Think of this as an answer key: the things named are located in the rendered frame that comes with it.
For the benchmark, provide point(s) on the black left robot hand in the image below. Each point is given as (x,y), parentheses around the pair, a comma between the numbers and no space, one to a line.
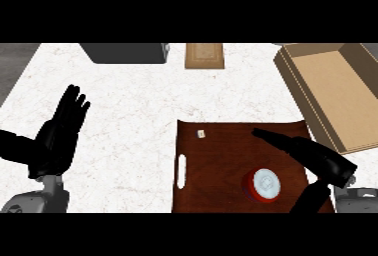
(56,143)

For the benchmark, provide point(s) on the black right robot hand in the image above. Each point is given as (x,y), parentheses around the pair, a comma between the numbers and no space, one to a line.
(325,161)

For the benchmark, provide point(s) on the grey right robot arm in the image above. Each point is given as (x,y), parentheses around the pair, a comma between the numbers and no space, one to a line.
(355,197)

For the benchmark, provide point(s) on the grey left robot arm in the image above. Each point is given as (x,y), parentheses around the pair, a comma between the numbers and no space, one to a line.
(39,197)

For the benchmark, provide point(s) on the red can with pale lid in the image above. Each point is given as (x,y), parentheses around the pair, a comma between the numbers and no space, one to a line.
(262,185)

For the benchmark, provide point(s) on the dark brown wooden tray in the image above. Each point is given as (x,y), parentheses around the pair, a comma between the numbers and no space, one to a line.
(237,160)

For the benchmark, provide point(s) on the open cardboard box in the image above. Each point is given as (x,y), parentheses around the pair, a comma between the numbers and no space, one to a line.
(333,96)

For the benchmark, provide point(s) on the small pale tray label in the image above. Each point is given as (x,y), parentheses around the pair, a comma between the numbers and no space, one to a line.
(201,133)

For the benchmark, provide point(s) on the dark grey appliance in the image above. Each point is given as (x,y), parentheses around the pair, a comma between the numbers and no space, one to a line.
(127,52)

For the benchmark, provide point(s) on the tan wooden block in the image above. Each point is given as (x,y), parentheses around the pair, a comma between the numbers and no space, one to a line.
(204,55)

